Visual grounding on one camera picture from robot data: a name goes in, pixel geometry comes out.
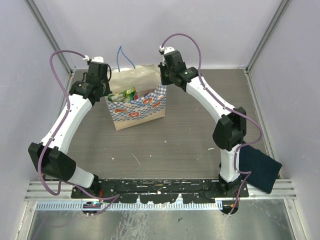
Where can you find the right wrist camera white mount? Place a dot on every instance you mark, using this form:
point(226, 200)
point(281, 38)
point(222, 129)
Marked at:
point(165, 50)

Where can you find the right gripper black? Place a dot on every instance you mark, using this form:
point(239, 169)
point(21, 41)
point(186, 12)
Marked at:
point(164, 81)

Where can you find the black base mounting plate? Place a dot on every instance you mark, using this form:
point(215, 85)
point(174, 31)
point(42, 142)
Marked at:
point(160, 191)

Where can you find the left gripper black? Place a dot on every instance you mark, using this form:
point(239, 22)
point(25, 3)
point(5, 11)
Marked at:
point(107, 90)

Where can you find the dark blue cloth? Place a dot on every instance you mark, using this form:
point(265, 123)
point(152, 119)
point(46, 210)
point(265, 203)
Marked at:
point(264, 169)

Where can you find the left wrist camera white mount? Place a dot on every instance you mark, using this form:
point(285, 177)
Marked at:
point(97, 59)

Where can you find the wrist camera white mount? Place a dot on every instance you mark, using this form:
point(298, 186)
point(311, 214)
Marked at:
point(165, 50)
point(97, 59)

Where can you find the yellow green Fox's candy bag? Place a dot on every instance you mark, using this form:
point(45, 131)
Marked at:
point(125, 96)

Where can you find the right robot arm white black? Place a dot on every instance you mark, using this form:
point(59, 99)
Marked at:
point(231, 125)

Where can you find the checkered paper bakery bag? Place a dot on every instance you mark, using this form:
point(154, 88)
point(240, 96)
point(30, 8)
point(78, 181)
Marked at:
point(152, 95)

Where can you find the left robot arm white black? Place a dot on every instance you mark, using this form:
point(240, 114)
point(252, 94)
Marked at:
point(50, 155)

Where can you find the slotted cable duct rail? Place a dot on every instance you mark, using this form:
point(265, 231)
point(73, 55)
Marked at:
point(88, 206)

